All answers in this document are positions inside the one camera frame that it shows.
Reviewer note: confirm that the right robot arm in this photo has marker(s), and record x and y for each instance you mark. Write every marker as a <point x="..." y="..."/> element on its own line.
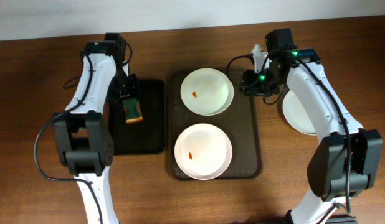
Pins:
<point x="346" y="160"/>

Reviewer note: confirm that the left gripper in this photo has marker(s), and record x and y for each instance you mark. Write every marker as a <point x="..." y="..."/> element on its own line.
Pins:
<point x="129" y="94"/>

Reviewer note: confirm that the black rectangular tray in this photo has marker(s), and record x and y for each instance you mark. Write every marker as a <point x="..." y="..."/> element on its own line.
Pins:
<point x="146" y="136"/>

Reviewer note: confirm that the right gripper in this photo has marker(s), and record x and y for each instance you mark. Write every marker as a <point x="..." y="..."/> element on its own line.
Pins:
<point x="250" y="82"/>

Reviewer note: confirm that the brown plastic serving tray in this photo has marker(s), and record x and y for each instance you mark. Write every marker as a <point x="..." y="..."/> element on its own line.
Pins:
<point x="238" y="121"/>

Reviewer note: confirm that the black base bracket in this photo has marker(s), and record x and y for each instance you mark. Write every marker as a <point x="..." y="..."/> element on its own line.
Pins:
<point x="337" y="219"/>

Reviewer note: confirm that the white plate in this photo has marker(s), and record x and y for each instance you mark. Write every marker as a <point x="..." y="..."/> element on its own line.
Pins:
<point x="207" y="92"/>
<point x="296" y="115"/>
<point x="203" y="151"/>

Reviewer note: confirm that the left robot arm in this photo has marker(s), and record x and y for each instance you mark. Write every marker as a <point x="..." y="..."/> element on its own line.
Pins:
<point x="82" y="137"/>

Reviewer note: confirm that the green and yellow sponge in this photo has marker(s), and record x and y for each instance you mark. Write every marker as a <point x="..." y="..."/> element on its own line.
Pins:
<point x="132" y="110"/>

